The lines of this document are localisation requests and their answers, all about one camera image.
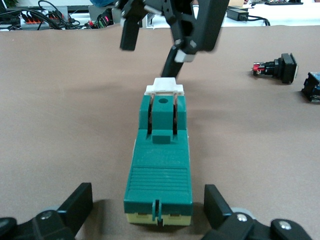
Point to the black square push button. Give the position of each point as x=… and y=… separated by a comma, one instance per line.
x=287, y=68

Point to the black power adapter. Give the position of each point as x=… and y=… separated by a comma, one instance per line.
x=236, y=13

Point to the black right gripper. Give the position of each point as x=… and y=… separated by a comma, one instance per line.
x=165, y=6

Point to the green mushroom push button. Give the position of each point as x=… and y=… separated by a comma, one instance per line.
x=312, y=87

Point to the grey terminal block orange levers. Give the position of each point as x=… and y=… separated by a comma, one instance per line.
x=32, y=22

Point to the green terminal block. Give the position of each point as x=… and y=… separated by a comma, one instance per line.
x=157, y=162

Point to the black electronics box red light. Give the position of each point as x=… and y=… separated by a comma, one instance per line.
x=106, y=18

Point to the white desk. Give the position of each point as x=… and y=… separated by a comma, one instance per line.
x=295, y=15

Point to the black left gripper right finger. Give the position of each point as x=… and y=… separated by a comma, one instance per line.
x=220, y=210

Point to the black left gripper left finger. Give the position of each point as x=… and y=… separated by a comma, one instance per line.
x=75, y=205

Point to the grey metal bracket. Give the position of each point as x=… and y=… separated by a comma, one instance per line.
x=148, y=22

